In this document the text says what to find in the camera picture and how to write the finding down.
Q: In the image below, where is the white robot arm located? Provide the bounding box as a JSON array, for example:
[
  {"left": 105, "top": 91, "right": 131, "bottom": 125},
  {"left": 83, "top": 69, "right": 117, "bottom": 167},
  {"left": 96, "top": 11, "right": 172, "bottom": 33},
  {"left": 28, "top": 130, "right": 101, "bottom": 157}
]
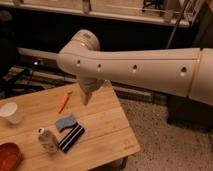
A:
[{"left": 57, "top": 30, "right": 213, "bottom": 106}]

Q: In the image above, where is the white paper cup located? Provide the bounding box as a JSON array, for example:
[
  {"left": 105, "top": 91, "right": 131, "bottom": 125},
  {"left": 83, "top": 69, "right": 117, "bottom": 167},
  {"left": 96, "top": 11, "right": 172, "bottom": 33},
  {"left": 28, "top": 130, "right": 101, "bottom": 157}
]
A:
[{"left": 0, "top": 102, "right": 22, "bottom": 124}]

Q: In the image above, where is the black white striped eraser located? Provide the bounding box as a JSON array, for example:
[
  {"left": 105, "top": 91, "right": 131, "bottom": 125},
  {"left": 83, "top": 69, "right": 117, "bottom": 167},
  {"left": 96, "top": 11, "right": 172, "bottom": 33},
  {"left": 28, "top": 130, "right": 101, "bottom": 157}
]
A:
[{"left": 58, "top": 124, "right": 85, "bottom": 153}]

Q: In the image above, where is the red bowl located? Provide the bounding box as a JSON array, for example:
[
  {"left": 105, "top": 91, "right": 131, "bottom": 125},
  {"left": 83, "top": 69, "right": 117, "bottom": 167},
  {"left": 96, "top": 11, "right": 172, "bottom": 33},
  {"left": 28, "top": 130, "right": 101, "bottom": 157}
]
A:
[{"left": 0, "top": 142, "right": 22, "bottom": 171}]

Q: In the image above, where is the orange carrot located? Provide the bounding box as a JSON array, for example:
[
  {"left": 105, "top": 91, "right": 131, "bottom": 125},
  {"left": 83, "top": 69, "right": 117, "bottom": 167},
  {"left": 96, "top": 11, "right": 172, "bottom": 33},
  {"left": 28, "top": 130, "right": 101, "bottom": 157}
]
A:
[{"left": 57, "top": 91, "right": 73, "bottom": 113}]

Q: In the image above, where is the wooden shelf in background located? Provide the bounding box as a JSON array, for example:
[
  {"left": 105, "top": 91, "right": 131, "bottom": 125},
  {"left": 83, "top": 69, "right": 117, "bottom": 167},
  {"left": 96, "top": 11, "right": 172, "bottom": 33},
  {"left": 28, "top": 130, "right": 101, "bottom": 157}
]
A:
[{"left": 0, "top": 0, "right": 202, "bottom": 27}]

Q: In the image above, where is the blue sponge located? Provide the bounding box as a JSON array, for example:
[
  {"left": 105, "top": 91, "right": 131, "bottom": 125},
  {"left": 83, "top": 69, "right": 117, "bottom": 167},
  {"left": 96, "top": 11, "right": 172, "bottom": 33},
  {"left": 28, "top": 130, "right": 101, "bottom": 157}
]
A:
[{"left": 55, "top": 115, "right": 77, "bottom": 133}]

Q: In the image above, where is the clear plastic bottle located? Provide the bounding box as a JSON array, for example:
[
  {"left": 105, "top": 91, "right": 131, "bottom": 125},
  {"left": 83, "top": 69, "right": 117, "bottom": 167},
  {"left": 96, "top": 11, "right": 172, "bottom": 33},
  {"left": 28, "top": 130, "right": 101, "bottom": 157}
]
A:
[{"left": 37, "top": 128, "right": 58, "bottom": 154}]

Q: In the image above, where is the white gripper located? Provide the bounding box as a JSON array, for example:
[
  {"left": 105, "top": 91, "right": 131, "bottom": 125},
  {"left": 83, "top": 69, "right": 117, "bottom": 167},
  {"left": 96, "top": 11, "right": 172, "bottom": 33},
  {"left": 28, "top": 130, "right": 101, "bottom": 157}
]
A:
[{"left": 77, "top": 76, "right": 103, "bottom": 105}]

